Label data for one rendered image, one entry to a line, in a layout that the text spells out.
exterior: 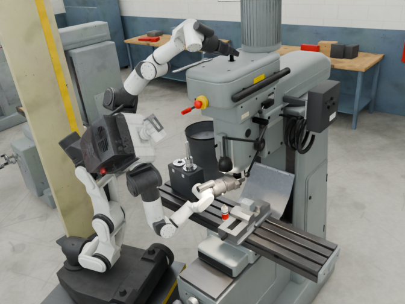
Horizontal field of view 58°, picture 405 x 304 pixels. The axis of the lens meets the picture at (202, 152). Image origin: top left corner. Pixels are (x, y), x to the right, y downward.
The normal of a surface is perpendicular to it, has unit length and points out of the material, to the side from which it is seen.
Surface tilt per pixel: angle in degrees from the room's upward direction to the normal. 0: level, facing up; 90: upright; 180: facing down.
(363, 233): 0
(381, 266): 0
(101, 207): 90
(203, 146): 94
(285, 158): 90
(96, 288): 0
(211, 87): 90
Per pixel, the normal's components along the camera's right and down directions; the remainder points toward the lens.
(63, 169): 0.75, 0.26
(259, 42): -0.18, 0.48
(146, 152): 0.73, -0.38
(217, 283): -0.08, -0.88
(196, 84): -0.65, 0.41
